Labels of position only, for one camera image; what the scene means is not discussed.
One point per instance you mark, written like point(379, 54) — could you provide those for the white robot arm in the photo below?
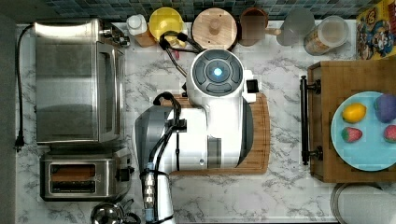
point(214, 132)

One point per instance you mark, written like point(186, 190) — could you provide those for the silver toaster oven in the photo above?
point(79, 66)

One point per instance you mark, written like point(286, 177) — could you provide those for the silver two-slot toaster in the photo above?
point(85, 176)

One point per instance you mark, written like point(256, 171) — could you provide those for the bamboo cutting board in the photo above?
point(256, 161)

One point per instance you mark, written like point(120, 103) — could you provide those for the black canister with wooden lid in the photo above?
point(214, 28)

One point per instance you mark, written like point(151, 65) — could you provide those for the yellow mug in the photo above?
point(165, 19)

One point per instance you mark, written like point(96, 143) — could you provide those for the wooden mortar with pestle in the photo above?
point(254, 26)

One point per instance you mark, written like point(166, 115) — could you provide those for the small white-capped bottle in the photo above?
point(138, 29)

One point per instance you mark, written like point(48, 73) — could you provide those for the wooden tray box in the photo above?
point(326, 85)

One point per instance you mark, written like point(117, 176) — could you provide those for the frosted grey plastic cup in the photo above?
point(298, 23)

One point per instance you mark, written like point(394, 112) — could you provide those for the silver kettle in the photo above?
point(114, 213)

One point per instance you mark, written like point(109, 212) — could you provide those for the red toy strawberry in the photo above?
point(390, 134)
point(351, 135)

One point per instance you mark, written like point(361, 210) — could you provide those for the yellow toy lemon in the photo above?
point(354, 113)

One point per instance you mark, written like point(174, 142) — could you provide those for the clear jar with plastic lid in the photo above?
point(330, 34)

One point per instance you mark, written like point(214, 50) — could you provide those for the light blue plate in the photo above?
point(371, 152)

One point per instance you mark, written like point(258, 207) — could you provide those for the purple toy fruit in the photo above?
point(385, 108)

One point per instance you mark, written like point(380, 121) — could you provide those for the yellow cereal box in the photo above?
point(376, 32)

